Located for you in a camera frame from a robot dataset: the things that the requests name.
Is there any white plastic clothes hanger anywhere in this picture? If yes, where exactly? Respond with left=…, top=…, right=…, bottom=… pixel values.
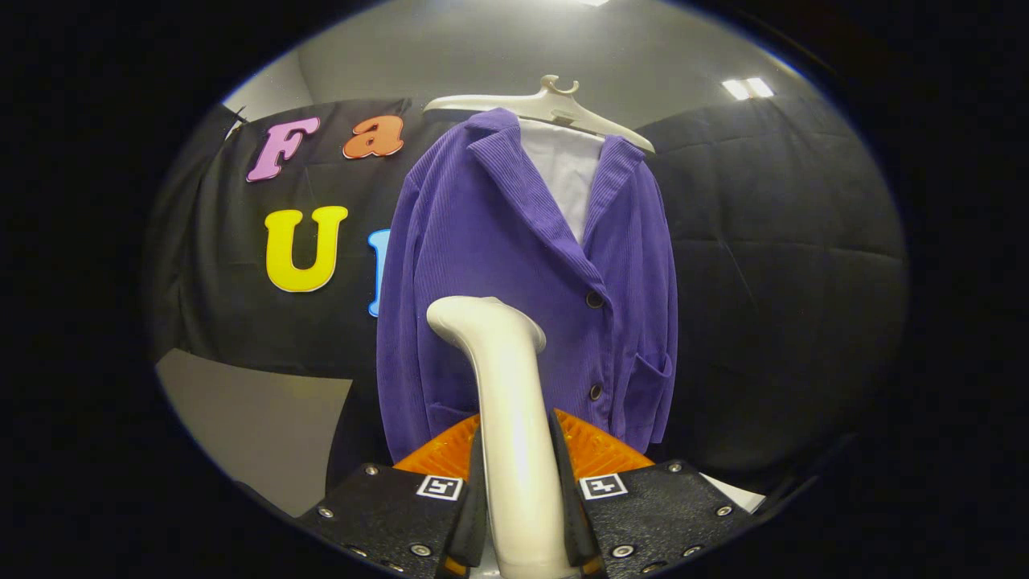
left=424, top=75, right=656, bottom=154

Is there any purple corduroy jacket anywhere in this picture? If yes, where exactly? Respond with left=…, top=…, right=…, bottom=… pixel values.
left=376, top=107, right=678, bottom=466

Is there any double panel ceiling light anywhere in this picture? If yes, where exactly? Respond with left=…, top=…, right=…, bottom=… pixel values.
left=720, top=76, right=775, bottom=101

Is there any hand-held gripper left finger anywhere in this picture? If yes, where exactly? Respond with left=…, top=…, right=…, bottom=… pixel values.
left=296, top=414, right=488, bottom=578

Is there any grey drawer cabinet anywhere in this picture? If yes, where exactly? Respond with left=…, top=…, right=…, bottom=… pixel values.
left=155, top=348, right=355, bottom=518

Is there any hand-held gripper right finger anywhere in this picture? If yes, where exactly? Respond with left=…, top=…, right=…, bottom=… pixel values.
left=548, top=409, right=756, bottom=577

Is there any black backdrop cloth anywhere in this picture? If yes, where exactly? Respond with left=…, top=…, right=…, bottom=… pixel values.
left=145, top=95, right=910, bottom=499

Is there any white garment steamer head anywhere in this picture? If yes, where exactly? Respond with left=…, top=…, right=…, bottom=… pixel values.
left=426, top=296, right=580, bottom=579

